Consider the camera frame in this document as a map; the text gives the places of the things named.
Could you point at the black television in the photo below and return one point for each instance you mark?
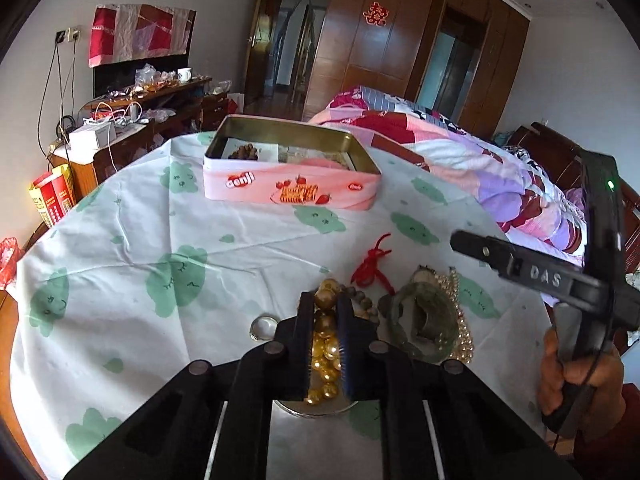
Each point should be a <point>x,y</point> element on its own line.
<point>115,80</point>

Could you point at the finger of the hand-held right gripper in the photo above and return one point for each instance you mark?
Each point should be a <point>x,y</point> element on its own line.
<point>500,255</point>

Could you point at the white mug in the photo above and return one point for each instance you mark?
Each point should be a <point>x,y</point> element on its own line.
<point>184,75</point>

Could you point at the person's right forearm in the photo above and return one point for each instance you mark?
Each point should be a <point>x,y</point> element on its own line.
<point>615,457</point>

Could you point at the red white cloth cover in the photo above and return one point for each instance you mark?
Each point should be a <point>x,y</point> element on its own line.
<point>140,30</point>

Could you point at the wooden headboard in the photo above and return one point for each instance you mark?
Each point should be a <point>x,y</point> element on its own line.
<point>550,145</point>

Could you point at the wooden wardrobe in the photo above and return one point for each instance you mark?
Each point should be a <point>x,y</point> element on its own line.
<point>380,60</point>

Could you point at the green jade bangle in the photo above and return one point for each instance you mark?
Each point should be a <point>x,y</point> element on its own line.
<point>425,353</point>

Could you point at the pink patchwork quilt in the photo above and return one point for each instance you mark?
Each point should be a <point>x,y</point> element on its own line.
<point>450,160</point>

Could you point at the red paper decoration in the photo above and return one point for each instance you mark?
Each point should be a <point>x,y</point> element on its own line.
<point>378,14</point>

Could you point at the red yellow boxes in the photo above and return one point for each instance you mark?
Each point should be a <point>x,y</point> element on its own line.
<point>52,195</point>

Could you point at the wooden door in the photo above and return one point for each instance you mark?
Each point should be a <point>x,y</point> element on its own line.
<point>257,60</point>

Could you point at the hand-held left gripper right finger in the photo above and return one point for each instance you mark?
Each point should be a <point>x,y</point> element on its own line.
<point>346,350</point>

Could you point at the clear plastic bag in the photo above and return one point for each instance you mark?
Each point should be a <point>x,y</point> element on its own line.
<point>146,74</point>

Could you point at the round metal pendant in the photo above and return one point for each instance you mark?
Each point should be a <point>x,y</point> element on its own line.
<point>426,275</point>

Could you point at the white red shopping bag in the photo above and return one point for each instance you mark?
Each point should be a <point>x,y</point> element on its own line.
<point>235,104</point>

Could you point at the wooden television cabinet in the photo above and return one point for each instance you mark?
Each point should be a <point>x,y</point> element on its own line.
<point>125,145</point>

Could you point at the red plastic bag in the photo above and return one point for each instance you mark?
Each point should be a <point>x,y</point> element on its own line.
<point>9,260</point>

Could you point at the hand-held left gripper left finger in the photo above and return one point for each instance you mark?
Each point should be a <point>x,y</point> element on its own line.
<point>309,340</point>

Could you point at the wall power outlet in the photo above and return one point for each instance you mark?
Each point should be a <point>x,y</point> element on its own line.
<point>67,35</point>

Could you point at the round silver plate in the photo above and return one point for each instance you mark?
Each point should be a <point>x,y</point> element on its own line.
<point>320,410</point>

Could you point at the white green printed tablecloth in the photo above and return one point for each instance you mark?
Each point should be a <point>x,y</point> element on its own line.
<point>150,220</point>

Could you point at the white box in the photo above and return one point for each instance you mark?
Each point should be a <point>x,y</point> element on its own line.
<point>90,137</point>

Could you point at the person's right hand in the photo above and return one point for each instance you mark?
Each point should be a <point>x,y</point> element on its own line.
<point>607,395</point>

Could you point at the pink tin box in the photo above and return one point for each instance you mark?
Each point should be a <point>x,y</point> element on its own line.
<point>250,185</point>

